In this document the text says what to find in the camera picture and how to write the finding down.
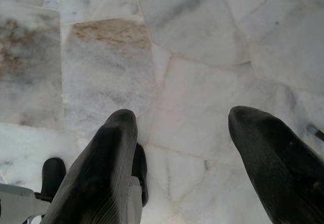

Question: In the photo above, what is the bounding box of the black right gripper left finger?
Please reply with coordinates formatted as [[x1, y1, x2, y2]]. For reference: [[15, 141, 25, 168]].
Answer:
[[42, 109, 139, 224]]

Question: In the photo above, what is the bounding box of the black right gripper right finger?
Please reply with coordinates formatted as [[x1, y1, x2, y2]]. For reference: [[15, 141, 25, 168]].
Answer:
[[228, 106, 324, 224]]

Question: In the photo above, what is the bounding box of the black robot foot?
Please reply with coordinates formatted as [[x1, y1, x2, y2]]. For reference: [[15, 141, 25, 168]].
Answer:
[[41, 157, 67, 202], [131, 143, 149, 208]]

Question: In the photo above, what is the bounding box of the grey robot leg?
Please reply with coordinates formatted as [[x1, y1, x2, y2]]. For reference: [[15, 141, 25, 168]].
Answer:
[[0, 183, 50, 224], [126, 175, 142, 224]]

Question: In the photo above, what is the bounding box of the black metal furniture leg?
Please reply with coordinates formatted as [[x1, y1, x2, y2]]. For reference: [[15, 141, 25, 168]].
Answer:
[[307, 125, 324, 142]]

